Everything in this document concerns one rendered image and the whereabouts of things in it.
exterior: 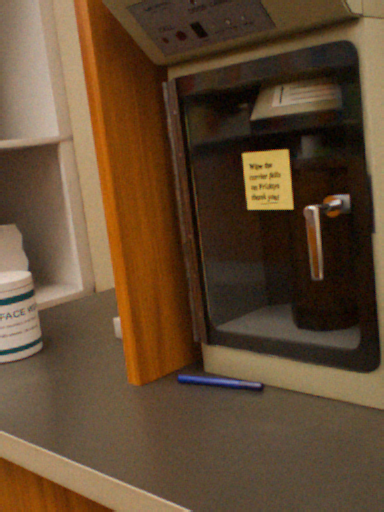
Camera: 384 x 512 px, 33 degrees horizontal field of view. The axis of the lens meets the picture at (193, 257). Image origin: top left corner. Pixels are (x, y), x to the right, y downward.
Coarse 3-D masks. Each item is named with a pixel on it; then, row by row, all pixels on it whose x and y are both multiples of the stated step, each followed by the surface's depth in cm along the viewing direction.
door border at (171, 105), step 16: (176, 96) 94; (176, 112) 95; (176, 128) 95; (176, 144) 96; (176, 160) 97; (176, 176) 97; (192, 224) 97; (192, 240) 98; (192, 256) 98; (192, 272) 99; (192, 288) 100; (192, 320) 101
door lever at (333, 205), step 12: (312, 204) 77; (324, 204) 78; (336, 204) 79; (312, 216) 76; (312, 228) 76; (312, 240) 77; (312, 252) 77; (324, 252) 77; (312, 264) 78; (324, 264) 78; (312, 276) 78; (324, 276) 78
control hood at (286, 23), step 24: (120, 0) 85; (144, 0) 83; (264, 0) 75; (288, 0) 74; (312, 0) 72; (336, 0) 71; (360, 0) 73; (288, 24) 77; (312, 24) 75; (144, 48) 92; (216, 48) 86
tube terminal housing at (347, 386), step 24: (336, 24) 76; (360, 24) 74; (240, 48) 86; (264, 48) 83; (288, 48) 81; (360, 48) 75; (168, 72) 96; (192, 72) 93; (360, 72) 75; (216, 360) 101; (240, 360) 98; (264, 360) 94; (288, 360) 91; (288, 384) 92; (312, 384) 89; (336, 384) 86; (360, 384) 84
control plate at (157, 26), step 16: (160, 0) 82; (176, 0) 81; (208, 0) 79; (224, 0) 77; (240, 0) 76; (256, 0) 75; (144, 16) 86; (160, 16) 84; (176, 16) 83; (192, 16) 82; (208, 16) 81; (224, 16) 80; (240, 16) 79; (256, 16) 78; (160, 32) 87; (176, 32) 86; (192, 32) 85; (208, 32) 83; (224, 32) 82; (240, 32) 81; (256, 32) 80; (160, 48) 90; (176, 48) 89; (192, 48) 87
